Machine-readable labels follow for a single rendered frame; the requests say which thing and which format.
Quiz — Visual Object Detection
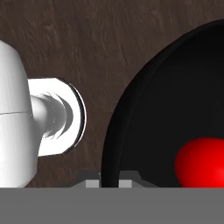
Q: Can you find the red tomato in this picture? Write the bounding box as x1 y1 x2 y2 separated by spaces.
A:
174 136 224 189

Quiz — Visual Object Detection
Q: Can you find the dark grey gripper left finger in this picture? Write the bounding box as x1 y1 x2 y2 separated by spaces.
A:
70 171 102 189

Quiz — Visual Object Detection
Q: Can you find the black round plate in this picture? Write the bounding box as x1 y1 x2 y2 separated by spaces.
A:
101 18 224 189

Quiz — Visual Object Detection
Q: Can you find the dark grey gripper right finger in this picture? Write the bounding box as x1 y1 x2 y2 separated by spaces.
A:
118 171 158 189

